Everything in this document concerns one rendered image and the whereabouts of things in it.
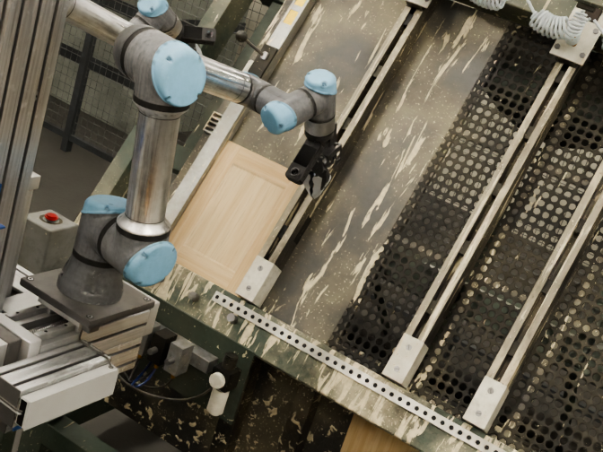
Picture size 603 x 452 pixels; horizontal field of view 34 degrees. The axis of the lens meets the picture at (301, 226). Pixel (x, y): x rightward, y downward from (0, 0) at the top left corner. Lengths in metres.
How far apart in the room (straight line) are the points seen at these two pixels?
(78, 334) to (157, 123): 0.55
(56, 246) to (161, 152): 0.96
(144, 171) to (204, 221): 0.95
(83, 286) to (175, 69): 0.58
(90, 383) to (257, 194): 1.00
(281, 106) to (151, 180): 0.38
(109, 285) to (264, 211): 0.79
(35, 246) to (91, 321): 0.76
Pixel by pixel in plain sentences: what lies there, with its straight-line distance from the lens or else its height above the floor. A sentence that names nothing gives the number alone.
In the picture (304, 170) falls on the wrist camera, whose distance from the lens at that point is 2.39.
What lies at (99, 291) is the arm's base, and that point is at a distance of 2.28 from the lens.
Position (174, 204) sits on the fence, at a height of 1.03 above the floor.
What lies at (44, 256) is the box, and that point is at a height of 0.85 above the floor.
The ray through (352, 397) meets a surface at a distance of 2.67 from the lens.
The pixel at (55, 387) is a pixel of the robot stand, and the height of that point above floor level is 0.95.
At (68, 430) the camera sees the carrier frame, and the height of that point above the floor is 0.18.
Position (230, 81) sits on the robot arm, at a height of 1.58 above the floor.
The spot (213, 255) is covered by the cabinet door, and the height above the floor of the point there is 0.95.
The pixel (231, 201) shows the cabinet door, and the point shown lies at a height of 1.10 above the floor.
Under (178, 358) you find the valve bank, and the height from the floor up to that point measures 0.73.
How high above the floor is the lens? 2.06
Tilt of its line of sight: 19 degrees down
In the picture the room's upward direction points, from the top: 18 degrees clockwise
